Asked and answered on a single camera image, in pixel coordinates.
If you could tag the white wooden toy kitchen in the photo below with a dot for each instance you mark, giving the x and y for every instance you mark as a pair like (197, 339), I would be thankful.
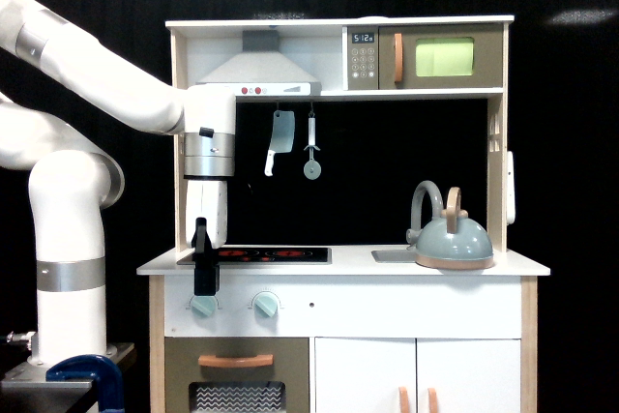
(388, 160)

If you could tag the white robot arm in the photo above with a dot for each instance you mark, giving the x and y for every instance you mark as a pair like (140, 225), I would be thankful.
(71, 180)

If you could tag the right mint stove knob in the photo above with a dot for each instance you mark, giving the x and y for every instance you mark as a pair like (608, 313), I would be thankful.
(266, 304)

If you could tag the blue c-clamp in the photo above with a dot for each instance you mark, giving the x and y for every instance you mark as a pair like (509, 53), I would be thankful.
(105, 374)

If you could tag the toy microwave with green window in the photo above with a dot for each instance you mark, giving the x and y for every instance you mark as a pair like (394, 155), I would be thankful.
(414, 57)

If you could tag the left white cabinet door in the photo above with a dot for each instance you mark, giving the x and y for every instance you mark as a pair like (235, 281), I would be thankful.
(365, 375)

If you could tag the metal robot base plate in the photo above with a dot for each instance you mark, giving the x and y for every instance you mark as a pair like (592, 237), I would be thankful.
(31, 374)

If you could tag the toy pizza cutter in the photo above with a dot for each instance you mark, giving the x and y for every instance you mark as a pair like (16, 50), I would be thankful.
(312, 168)

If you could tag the mint stove knob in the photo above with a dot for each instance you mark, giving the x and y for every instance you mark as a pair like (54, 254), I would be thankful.
(266, 304)
(203, 306)

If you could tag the left mint stove knob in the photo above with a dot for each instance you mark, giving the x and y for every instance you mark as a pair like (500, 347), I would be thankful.
(203, 306)

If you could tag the toy cleaver knife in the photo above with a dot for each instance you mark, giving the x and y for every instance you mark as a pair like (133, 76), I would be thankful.
(282, 137)

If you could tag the white side-mounted toy phone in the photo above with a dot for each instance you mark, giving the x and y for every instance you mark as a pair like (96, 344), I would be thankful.
(510, 186)

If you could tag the toy oven door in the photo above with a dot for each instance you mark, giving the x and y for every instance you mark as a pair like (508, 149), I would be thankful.
(237, 374)

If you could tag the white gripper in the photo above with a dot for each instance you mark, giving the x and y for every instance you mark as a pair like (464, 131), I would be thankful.
(206, 228)

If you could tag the grey-green toy teapot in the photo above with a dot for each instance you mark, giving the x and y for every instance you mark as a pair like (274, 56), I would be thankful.
(453, 241)

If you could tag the black toy stove top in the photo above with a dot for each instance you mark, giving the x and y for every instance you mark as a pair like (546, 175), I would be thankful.
(243, 255)

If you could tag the white cabinet door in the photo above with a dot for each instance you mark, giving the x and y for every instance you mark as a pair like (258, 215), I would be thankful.
(365, 375)
(468, 375)

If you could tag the grey toy sink basin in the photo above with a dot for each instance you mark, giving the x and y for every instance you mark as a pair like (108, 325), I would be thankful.
(394, 256)

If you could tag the grey toy range hood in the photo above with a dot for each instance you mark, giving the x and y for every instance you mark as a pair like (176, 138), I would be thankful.
(261, 70)

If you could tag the right white cabinet door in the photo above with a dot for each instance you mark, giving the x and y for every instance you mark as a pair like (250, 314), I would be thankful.
(468, 375)

